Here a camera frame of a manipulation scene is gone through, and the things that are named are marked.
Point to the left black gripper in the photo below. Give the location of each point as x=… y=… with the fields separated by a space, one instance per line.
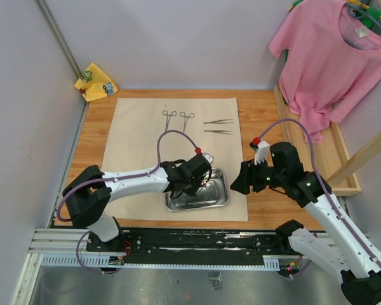
x=192 y=191

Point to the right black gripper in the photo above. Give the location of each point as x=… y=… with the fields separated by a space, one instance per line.
x=247 y=176

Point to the stainless steel tray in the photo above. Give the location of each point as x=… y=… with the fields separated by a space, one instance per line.
x=213 y=193

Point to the steel surgical forceps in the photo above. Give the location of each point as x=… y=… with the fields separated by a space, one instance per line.
x=219 y=122

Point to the beige cloth wrap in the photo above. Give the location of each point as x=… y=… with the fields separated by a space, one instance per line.
x=136 y=136

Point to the long steel hemostat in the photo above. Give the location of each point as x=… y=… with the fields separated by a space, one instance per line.
x=186 y=117

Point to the steel hemostat clamp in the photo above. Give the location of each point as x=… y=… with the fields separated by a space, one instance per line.
x=168 y=116

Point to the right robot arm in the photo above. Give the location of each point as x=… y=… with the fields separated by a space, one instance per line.
x=353 y=260

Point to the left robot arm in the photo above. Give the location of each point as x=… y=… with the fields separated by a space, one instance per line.
x=88 y=195

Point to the yellow printed cloth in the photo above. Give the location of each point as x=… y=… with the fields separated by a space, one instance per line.
x=94 y=84

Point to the wooden pole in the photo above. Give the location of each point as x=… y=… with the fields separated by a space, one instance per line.
x=364 y=155

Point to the pink t-shirt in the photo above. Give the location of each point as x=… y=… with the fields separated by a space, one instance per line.
x=333 y=62

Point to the green clothes hanger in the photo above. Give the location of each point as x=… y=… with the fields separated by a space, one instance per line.
x=367 y=15

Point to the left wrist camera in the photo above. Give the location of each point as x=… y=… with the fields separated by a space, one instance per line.
x=206 y=155

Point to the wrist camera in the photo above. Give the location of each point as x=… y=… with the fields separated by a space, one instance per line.
x=261 y=149
x=206 y=155

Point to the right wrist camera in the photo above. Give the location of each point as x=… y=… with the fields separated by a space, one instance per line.
x=261 y=149

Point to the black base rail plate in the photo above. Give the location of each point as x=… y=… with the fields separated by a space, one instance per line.
x=193 y=246

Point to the wooden tray frame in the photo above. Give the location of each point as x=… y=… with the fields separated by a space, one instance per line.
x=330 y=154

